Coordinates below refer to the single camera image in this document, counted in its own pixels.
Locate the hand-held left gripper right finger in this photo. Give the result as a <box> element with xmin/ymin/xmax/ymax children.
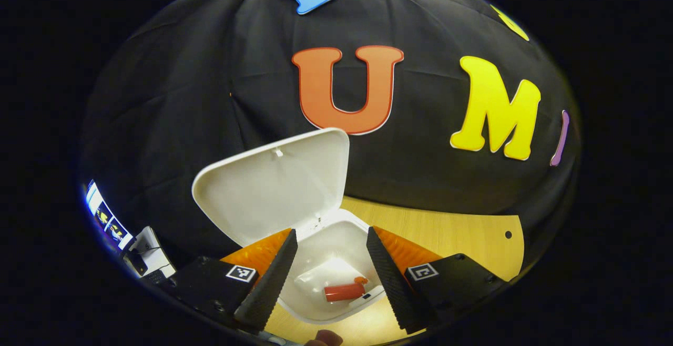
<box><xmin>366</xmin><ymin>226</ymin><xmax>508</xmax><ymax>334</ymax></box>

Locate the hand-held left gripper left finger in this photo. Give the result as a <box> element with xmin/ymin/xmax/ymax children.
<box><xmin>166</xmin><ymin>229</ymin><xmax>299</xmax><ymax>333</ymax></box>

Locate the white desktop garbage bin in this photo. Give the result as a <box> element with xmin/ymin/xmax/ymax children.
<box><xmin>192</xmin><ymin>128</ymin><xmax>387</xmax><ymax>324</ymax></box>

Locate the wooden desktop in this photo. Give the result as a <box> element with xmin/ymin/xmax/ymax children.
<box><xmin>263</xmin><ymin>195</ymin><xmax>525</xmax><ymax>345</ymax></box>

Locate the white device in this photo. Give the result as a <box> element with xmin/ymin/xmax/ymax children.
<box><xmin>130</xmin><ymin>226</ymin><xmax>176</xmax><ymax>278</ymax></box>

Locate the computer monitor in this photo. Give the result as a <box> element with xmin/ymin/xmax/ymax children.
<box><xmin>86</xmin><ymin>179</ymin><xmax>133</xmax><ymax>250</ymax></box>

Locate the black backdrop cloth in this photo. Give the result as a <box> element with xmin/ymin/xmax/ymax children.
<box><xmin>79</xmin><ymin>0</ymin><xmax>582</xmax><ymax>268</ymax></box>

